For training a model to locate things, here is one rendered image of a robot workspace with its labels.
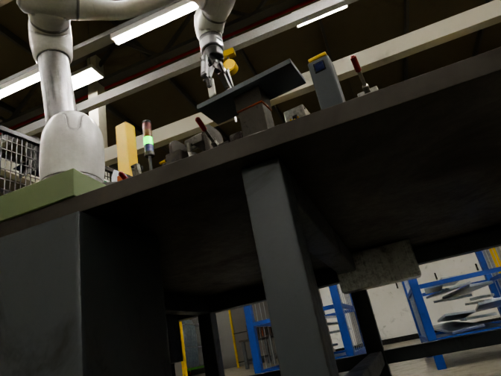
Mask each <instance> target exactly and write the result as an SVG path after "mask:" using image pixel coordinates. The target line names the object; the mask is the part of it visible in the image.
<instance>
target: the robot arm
mask: <svg viewBox="0 0 501 376"><path fill-rule="evenodd" d="M176 1H182V0H122V1H111V0H16V3H17V4H18V6H19V8H20V9H21V11H22V12H24V13H27V14H28V37H29V44H30V48H31V52H32V55H33V58H34V60H35V62H36V63H37V64H38V65H39V71H40V83H41V89H42V100H43V107H44V113H45V127H44V128H43V130H42V134H41V139H40V158H39V170H40V181H41V180H44V179H46V178H50V177H51V176H54V175H57V174H60V173H61V172H65V171H67V170H70V169H76V170H78V171H79V172H82V173H84V174H85V175H88V176H90V177H91V178H93V179H95V180H97V181H99V182H101V183H103V184H105V185H109V184H113V183H115V182H118V181H114V182H104V170H105V155H104V140H103V136H102V133H101V130H100V129H99V127H98V126H97V124H96V122H95V121H94V120H93V119H92V118H91V117H89V116H87V115H86V114H85V113H82V112H79V111H77V108H76V103H75V94H74V89H73V84H72V76H71V70H70V64H71V62H72V59H73V50H72V29H71V25H70V22H71V20H77V21H88V20H105V21H115V20H123V19H130V18H133V17H136V16H140V15H142V14H144V13H147V12H150V11H152V10H155V9H157V8H160V7H163V6H165V5H167V4H171V3H173V2H176ZM187 1H193V2H194V3H196V5H197V6H198V8H197V10H196V11H195V18H194V23H195V33H196V35H197V38H198V40H199V44H200V47H201V54H202V55H203V56H202V57H200V59H201V77H202V78H204V79H203V81H204V83H205V82H206V83H207V88H208V93H209V98H212V97H213V96H215V95H216V91H215V83H214V78H212V74H213V72H215V73H216V74H217V76H218V77H219V78H220V80H221V82H222V84H223V87H224V89H225V91H226V90H228V89H230V88H232V87H234V85H233V81H232V78H231V76H230V70H229V69H228V68H227V69H225V68H224V65H223V60H224V54H223V51H224V45H223V39H222V34H223V33H224V25H225V22H226V20H227V17H228V16H229V15H230V12H231V10H232V9H233V6H234V4H235V1H236V0H187ZM219 73H220V74H219Z"/></svg>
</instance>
